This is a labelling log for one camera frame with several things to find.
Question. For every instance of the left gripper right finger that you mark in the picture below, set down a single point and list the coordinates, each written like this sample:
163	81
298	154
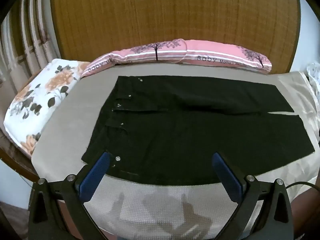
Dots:
241	189

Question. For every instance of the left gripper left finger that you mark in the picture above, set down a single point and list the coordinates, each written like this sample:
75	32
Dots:
78	189

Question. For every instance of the black pants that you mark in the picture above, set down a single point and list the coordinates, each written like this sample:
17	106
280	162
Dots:
165	129

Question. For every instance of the grey bed mat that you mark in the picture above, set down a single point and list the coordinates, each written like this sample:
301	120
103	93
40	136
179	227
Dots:
138	211

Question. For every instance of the white floral pillow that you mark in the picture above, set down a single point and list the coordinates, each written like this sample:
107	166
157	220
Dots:
33	106

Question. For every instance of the cream satin bedsheet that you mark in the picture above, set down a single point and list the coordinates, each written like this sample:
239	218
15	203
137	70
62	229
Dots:
303	97

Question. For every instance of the white dotted cloth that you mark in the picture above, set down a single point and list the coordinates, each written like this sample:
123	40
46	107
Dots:
313	74

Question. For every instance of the pink Baby-print pillow right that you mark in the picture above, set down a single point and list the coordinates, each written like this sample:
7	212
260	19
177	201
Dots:
208	53

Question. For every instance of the beige curtain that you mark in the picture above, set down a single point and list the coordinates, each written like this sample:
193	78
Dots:
28	41

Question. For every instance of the pink tree-print pillow left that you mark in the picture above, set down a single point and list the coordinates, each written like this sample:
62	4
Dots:
174	51

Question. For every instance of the wooden headboard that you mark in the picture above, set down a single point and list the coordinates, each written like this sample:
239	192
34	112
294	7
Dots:
87	29

